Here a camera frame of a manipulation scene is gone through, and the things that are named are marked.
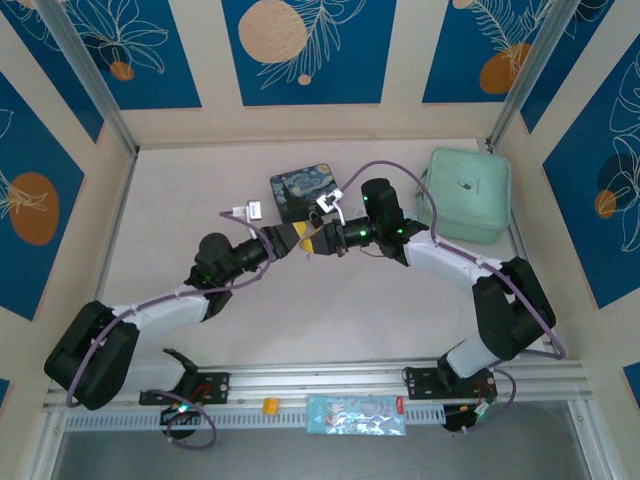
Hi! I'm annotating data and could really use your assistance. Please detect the starry night tin box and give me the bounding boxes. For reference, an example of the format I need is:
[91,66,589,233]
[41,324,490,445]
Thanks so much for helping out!
[269,161,343,224]

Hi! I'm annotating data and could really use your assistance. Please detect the mint green zip case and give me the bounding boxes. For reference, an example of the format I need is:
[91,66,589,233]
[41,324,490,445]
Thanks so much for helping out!
[416,146,513,246]

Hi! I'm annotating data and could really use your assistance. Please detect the light blue tissue packet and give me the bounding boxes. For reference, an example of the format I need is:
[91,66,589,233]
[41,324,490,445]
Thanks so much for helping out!
[304,393,409,437]

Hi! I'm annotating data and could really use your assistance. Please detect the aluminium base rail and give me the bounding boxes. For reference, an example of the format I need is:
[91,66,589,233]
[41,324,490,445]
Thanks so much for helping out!
[42,357,597,417]

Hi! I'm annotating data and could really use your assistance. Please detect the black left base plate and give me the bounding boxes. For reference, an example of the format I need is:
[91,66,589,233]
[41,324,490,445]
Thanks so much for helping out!
[138,348,232,407]

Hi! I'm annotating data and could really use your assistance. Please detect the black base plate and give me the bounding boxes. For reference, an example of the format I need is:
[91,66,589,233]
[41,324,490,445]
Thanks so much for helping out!
[402,366,500,402]
[138,348,232,407]

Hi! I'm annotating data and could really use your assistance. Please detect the grey slotted cable duct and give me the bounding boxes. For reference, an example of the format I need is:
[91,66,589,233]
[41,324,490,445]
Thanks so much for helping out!
[63,403,447,433]

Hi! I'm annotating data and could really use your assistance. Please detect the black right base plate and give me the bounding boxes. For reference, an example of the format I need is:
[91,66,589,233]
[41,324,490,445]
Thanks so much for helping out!
[402,366,500,402]

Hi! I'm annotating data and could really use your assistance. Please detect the blue floral wall poster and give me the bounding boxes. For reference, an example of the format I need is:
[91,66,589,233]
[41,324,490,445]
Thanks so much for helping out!
[0,12,105,145]
[221,0,400,107]
[0,0,203,110]
[519,0,640,135]
[0,72,86,322]
[421,0,587,105]
[542,47,640,310]

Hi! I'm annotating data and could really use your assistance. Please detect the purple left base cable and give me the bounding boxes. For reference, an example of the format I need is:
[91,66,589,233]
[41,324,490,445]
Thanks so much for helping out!
[164,399,219,452]

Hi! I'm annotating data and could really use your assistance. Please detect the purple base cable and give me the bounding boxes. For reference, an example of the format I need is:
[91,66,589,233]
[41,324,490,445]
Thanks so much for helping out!
[164,399,219,452]
[459,367,517,437]

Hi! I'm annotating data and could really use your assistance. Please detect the aluminium frame post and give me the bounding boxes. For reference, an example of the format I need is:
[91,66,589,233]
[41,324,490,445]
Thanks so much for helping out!
[486,0,585,152]
[35,0,140,157]

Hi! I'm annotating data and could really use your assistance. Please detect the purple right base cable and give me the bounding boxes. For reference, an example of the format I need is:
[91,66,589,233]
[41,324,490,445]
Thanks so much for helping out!
[459,367,517,437]

